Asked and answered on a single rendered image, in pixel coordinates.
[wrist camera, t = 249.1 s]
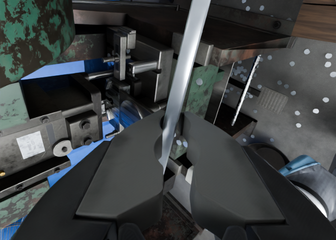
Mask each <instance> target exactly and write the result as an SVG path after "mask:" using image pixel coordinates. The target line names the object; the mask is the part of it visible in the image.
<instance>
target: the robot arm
mask: <svg viewBox="0 0 336 240"><path fill-rule="evenodd" d="M165 113H166V112H165V111H163V110H158V111H156V112H154V113H153V114H151V115H149V116H147V117H145V118H143V119H141V120H139V121H137V122H135V123H133V124H131V125H130V126H128V127H126V128H125V129H123V130H122V131H121V132H119V133H118V134H117V135H116V136H114V137H113V138H112V139H111V140H110V141H103V142H101V143H100V144H99V145H98V146H97V147H96V148H94V149H93V150H92V151H91V152H90V153H89V154H88V155H86V156H85V157H84V158H83V159H82V160H81V161H80V162H78V163H77V164H76V165H75V166H74V167H73V168H71V169H70V170H69V171H68V172H67V173H66V174H65V175H63V176H62V177H61V178H60V179H59V180H58V181H57V182H56V183H55V184H54V185H53V186H52V187H51V188H50V189H49V190H48V191H47V192H46V193H45V194H44V195H43V196H42V197H41V198H40V200H39V201H38V202H37V203H36V204H35V206H34V207H33V208H32V210H31V211H30V212H29V214H28V215H27V216H26V218H25V219H24V221H23V222H22V224H21V225H20V227H19V228H18V230H17V232H16V233H15V235H14V237H13V238H12V240H145V238H144V236H143V235H142V231H144V230H146V229H147V228H149V227H151V226H152V225H154V224H155V223H157V222H158V221H159V220H160V219H161V217H162V210H163V187H164V168H163V165H162V164H161V163H160V162H159V159H160V158H161V157H162V146H163V130H162V127H163V122H164V117H165ZM179 131H180V136H183V137H184V138H185V140H186V141H187V153H186V157H187V158H188V159H189V161H190V162H191V163H192V165H193V172H192V179H191V187H190V195H189V199H190V208H191V215H192V218H193V220H194V221H195V222H196V223H197V224H198V225H200V226H202V227H203V228H205V230H206V231H210V232H211V233H213V234H214V238H215V240H336V177H335V176H334V175H333V174H331V173H330V172H329V171H328V170H327V169H325V168H324V167H323V166H322V165H321V163H319V162H317V161H315V160H314V159H313V158H311V157H310V156H308V155H300V156H298V157H297V158H295V159H294V160H292V161H291V162H289V163H288V164H286V165H285V166H284V167H282V168H281V169H280V170H277V169H275V168H274V167H273V166H272V165H271V164H269V163H268V162H267V161H266V160H265V159H264V158H262V157H261V156H260V155H259V154H258V153H257V152H255V151H254V150H253V149H252V148H251V147H249V146H242V145H241V144H240V143H239V142H237V141H236V140H235V139H234V138H233V137H232V136H230V135H229V134H228V133H226V132H225V131H223V130H222V129H220V128H219V127H217V126H215V125H214V124H212V123H210V122H208V121H206V120H204V119H202V118H200V117H199V116H197V115H195V114H193V113H191V112H189V111H186V112H181V113H180V116H179Z"/></svg>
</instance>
